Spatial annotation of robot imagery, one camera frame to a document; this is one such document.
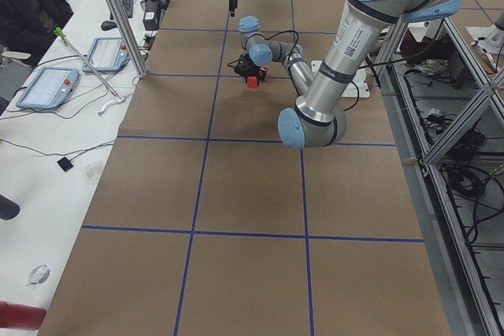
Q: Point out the red block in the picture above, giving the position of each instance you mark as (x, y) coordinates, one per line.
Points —
(262, 74)
(253, 82)

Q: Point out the black power adapter box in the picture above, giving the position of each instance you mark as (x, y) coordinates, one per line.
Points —
(151, 16)

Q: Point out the black computer mouse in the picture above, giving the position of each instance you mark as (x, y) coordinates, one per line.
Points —
(108, 25)

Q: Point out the teach pendant far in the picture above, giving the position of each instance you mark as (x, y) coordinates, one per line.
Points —
(107, 54)

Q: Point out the teach pendant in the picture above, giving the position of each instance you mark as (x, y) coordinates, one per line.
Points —
(107, 54)
(49, 89)

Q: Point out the green tipped grabber stick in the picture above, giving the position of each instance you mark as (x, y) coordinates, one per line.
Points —
(117, 98)

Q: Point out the teach pendant near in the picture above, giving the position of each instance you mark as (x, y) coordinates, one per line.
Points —
(49, 89)

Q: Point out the person in black jacket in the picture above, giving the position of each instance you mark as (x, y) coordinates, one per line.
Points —
(27, 26)

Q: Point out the small black square pad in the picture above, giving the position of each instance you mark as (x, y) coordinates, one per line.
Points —
(65, 164)

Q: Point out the red object bottom left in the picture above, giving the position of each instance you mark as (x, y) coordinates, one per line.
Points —
(21, 317)

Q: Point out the aluminium frame post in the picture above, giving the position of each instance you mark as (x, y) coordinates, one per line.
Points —
(126, 32)

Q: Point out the white camera mast base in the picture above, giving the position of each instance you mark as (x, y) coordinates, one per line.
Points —
(359, 87)

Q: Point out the aluminium frame rack right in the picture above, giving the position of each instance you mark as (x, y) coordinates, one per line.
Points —
(444, 87)

